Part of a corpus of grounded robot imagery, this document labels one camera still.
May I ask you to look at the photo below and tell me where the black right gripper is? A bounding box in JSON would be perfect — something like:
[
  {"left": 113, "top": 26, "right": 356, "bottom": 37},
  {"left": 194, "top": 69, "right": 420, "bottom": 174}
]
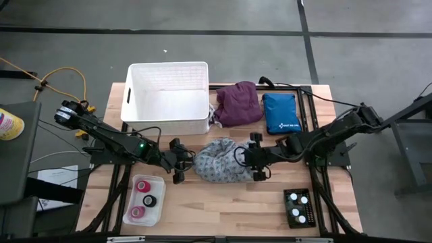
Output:
[{"left": 244, "top": 132, "right": 277, "bottom": 182}]

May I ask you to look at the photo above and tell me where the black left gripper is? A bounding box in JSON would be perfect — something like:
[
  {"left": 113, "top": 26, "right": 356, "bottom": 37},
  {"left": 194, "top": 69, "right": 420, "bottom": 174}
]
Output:
[{"left": 161, "top": 137, "right": 188, "bottom": 185}]

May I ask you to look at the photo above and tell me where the grey patterned cloth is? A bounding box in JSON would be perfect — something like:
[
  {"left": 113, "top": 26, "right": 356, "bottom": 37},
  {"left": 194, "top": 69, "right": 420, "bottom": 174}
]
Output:
[{"left": 193, "top": 137, "right": 257, "bottom": 184}]

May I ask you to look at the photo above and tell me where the pink bandage roll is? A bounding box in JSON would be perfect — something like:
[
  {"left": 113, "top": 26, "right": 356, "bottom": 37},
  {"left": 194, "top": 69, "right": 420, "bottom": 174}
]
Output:
[
  {"left": 130, "top": 205, "right": 146, "bottom": 219},
  {"left": 136, "top": 180, "right": 151, "bottom": 194}
]

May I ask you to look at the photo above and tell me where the blue first aid pouch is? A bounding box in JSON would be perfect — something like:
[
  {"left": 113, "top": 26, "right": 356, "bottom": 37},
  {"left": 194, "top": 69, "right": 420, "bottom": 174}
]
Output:
[{"left": 262, "top": 92, "right": 303, "bottom": 136}]

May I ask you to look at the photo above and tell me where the purple cloth white trim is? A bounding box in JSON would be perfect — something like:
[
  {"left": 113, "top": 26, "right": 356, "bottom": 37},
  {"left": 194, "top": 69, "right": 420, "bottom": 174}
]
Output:
[{"left": 209, "top": 80, "right": 264, "bottom": 128}]

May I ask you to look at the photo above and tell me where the white perforated plastic basket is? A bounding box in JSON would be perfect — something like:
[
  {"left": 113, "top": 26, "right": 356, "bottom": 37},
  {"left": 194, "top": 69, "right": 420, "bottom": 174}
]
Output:
[{"left": 120, "top": 61, "right": 211, "bottom": 136}]

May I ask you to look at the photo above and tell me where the clear plastic tray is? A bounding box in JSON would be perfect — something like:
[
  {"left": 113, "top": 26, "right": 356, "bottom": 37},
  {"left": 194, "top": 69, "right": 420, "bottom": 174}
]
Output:
[{"left": 122, "top": 174, "right": 167, "bottom": 227}]

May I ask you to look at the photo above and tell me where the black perforated tray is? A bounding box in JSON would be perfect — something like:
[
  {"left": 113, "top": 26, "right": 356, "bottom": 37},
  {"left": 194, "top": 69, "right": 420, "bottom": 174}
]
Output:
[{"left": 283, "top": 188, "right": 317, "bottom": 230}]

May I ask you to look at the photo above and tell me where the white paper sheet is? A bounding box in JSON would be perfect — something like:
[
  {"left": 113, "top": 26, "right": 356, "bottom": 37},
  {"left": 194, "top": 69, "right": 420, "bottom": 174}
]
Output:
[{"left": 36, "top": 164, "right": 79, "bottom": 213}]

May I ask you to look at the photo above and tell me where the black metal stand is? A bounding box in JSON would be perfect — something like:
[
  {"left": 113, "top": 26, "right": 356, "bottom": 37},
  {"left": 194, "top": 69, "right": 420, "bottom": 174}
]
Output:
[{"left": 372, "top": 92, "right": 432, "bottom": 196}]

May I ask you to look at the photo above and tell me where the dark grey side table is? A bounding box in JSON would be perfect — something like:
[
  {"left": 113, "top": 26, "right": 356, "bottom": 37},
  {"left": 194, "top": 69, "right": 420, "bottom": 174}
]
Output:
[{"left": 0, "top": 101, "right": 42, "bottom": 207}]

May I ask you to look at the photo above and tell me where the yellow wipes canister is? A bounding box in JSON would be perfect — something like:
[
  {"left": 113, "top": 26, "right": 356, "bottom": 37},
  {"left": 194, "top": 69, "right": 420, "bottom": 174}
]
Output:
[{"left": 0, "top": 107, "right": 26, "bottom": 141}]

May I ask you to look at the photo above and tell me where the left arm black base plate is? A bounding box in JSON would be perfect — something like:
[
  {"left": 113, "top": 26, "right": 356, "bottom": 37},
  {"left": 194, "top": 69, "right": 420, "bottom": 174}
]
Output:
[{"left": 89, "top": 148, "right": 136, "bottom": 166}]

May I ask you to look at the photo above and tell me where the black power cable with plug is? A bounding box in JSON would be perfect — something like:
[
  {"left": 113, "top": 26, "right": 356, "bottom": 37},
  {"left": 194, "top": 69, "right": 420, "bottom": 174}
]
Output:
[{"left": 259, "top": 76, "right": 360, "bottom": 109}]

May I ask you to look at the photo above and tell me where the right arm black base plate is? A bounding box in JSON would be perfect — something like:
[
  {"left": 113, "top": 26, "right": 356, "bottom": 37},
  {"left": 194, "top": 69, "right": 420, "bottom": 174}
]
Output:
[{"left": 302, "top": 141, "right": 352, "bottom": 168}]

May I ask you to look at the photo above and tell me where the white cable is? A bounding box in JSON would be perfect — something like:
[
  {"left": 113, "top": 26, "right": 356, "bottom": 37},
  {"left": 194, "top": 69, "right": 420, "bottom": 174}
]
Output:
[{"left": 29, "top": 151, "right": 92, "bottom": 165}]

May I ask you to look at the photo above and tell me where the black floor strap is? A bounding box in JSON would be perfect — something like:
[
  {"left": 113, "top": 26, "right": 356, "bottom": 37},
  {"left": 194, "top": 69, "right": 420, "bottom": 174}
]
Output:
[{"left": 0, "top": 70, "right": 38, "bottom": 79}]

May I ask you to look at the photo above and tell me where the yellow cable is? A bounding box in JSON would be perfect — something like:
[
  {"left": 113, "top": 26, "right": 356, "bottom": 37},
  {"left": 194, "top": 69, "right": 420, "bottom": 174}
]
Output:
[{"left": 0, "top": 57, "right": 97, "bottom": 141}]

